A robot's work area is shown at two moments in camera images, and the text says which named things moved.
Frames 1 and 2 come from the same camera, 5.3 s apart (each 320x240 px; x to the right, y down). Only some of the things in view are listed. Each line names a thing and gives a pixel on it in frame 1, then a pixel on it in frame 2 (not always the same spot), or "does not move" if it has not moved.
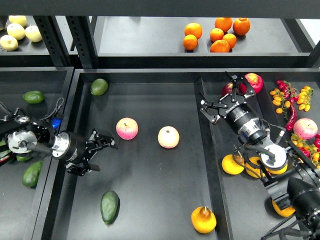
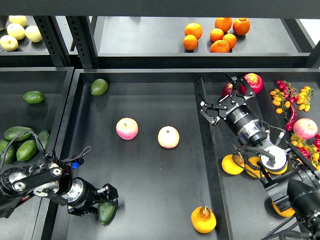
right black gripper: x=237 y=112 does not move
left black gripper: x=70 y=148 -> x=83 y=194
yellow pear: x=203 y=220 does not move
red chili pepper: x=293 y=116 does not move
